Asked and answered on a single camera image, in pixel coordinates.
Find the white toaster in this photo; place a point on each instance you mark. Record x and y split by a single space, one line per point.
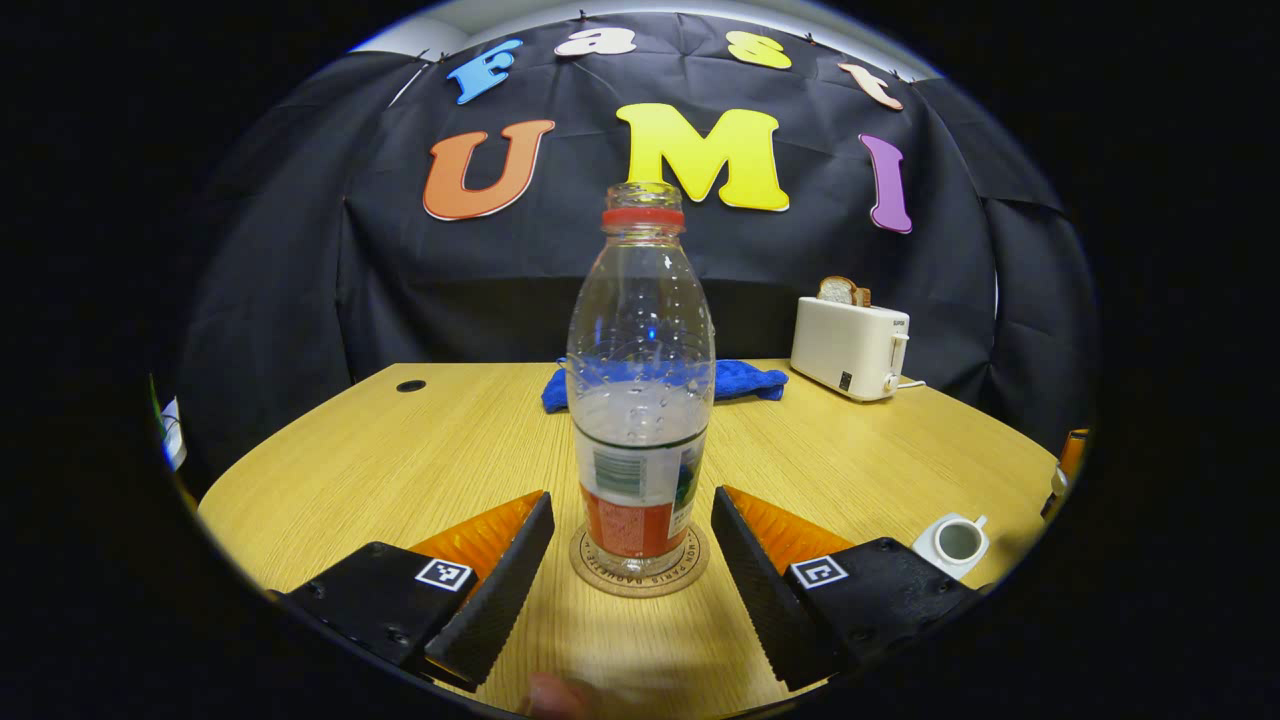
848 345

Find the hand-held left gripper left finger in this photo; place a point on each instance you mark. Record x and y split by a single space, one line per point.
500 590

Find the bread slice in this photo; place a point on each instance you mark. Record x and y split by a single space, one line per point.
840 291

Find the clear plastic water bottle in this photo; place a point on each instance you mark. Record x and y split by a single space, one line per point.
640 400

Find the black backdrop cloth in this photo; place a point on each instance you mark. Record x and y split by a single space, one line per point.
400 280

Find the round cork coaster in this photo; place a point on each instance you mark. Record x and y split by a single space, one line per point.
690 570

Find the blue towel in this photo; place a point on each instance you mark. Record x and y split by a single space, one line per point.
745 380

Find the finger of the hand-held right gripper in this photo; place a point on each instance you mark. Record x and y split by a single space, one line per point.
1075 450

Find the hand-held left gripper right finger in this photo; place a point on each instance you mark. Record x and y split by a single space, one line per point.
760 590

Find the white floral teacup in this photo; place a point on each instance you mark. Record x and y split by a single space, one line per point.
955 545

